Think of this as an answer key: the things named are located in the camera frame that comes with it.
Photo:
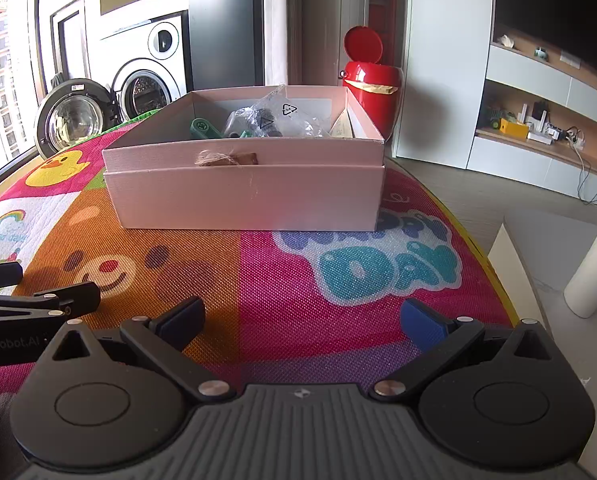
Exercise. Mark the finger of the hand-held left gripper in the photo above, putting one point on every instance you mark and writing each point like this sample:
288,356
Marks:
53,302
1,276

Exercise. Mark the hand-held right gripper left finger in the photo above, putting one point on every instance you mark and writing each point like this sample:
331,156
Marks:
179,321

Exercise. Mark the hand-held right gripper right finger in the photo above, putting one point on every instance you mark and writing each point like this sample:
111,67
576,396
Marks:
419,317

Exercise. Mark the pink cardboard box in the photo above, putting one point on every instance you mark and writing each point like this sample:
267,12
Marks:
243,190

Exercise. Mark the green plastic part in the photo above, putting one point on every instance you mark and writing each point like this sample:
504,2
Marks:
204,128

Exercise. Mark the triangular paper card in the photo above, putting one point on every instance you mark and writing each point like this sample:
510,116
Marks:
343,125

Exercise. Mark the clear plastic bag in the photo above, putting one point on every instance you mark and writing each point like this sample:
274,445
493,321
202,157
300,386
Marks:
288,115

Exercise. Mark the colourful printed play mat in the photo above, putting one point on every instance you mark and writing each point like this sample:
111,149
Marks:
278,280

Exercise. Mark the white cardboard sheet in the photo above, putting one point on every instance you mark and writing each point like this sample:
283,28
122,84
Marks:
515,270

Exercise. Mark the twine tag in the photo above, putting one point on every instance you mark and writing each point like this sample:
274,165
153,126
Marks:
226,158

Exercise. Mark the round washing machine door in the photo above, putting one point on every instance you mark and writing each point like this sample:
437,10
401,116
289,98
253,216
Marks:
73,117

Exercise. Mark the white cylindrical leg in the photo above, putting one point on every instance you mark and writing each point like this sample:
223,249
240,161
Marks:
595,270

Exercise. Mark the green toy tractor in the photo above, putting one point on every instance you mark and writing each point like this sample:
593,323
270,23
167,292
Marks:
494,115

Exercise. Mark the white electronic devices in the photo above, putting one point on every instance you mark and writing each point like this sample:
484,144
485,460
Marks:
543,127

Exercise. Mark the silver washing machine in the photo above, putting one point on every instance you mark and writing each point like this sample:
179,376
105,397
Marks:
151,87

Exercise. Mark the red trash bin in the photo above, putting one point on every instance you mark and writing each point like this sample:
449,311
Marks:
371,85

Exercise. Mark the white shelf cabinet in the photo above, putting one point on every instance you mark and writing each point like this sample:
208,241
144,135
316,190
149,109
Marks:
438,60

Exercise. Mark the black television screen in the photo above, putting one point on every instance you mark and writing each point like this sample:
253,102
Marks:
563,5

